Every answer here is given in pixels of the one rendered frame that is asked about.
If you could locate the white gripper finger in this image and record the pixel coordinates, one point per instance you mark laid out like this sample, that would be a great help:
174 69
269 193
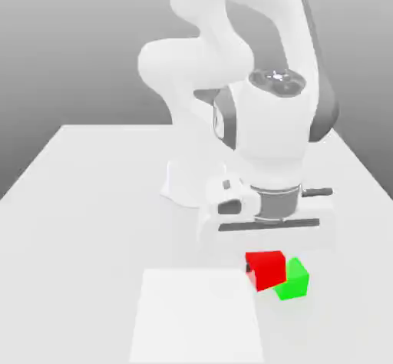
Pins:
249 270

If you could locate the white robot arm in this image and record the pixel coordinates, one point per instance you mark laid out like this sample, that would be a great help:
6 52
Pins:
270 130

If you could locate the small green cube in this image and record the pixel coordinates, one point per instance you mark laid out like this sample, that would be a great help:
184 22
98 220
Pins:
296 281

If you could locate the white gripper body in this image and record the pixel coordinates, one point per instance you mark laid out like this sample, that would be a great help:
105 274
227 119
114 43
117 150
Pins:
270 235

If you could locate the small red cube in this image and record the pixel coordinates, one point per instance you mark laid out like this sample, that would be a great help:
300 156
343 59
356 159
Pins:
270 270

